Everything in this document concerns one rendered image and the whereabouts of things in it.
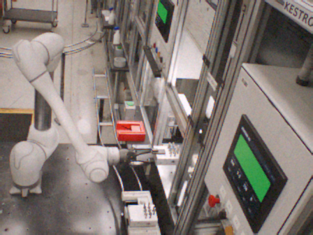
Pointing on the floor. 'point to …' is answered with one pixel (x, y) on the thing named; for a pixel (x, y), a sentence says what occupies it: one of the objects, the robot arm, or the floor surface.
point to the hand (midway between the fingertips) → (158, 155)
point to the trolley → (30, 16)
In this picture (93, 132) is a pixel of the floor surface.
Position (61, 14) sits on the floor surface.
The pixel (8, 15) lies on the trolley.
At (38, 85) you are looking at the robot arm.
